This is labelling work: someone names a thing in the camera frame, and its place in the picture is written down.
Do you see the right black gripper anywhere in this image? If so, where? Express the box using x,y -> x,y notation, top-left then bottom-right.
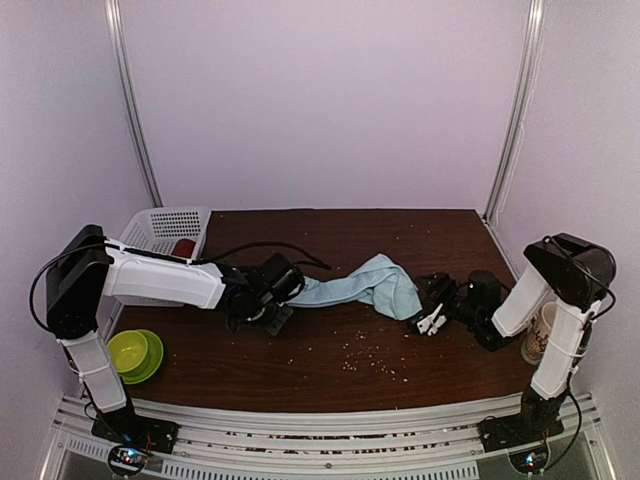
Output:
415,272 -> 482,328

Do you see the rust brown towel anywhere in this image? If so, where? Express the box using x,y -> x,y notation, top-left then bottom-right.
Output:
171,238 -> 196,258

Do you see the light blue towel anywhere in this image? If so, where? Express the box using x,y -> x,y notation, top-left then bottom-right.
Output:
288,254 -> 422,321

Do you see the white perforated plastic basket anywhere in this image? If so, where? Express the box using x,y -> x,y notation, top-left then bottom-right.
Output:
103,207 -> 224,309

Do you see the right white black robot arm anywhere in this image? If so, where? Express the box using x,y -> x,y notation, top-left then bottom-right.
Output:
407,233 -> 617,442

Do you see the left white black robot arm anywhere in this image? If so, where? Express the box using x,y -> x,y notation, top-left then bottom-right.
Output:
32,224 -> 305,444

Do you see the patterned paper cup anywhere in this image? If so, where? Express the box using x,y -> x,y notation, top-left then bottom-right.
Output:
520,301 -> 556,365

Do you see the green plate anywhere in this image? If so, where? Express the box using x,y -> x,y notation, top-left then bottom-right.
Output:
116,329 -> 164,385

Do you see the green bowl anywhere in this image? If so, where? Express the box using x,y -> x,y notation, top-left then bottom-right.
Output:
107,330 -> 149,374

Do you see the right round circuit board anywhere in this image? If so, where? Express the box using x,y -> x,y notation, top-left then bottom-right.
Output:
509,446 -> 551,475

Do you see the round circuit board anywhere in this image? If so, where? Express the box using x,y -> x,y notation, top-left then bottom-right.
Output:
107,445 -> 150,477
509,446 -> 551,475

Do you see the left round circuit board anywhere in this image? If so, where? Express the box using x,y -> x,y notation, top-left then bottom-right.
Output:
107,445 -> 150,477

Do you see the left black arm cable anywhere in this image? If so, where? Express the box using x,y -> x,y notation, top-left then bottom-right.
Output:
189,241 -> 334,271

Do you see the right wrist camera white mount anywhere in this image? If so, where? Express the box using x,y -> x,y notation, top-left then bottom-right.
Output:
406,303 -> 447,336

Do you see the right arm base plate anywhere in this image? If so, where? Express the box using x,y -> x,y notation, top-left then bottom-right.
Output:
477,414 -> 564,453

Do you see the aluminium front rail frame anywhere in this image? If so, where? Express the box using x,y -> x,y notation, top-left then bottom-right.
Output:
35,394 -> 624,479

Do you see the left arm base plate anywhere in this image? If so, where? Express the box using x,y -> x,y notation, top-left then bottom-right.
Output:
91,411 -> 179,454

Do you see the right aluminium corner post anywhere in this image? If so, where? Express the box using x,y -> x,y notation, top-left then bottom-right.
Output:
483,0 -> 546,227

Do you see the aluminium corner post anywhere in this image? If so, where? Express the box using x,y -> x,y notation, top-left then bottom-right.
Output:
483,0 -> 546,227
104,0 -> 163,207

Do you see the left aluminium corner post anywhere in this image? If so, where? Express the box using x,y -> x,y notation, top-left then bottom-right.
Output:
104,0 -> 163,207

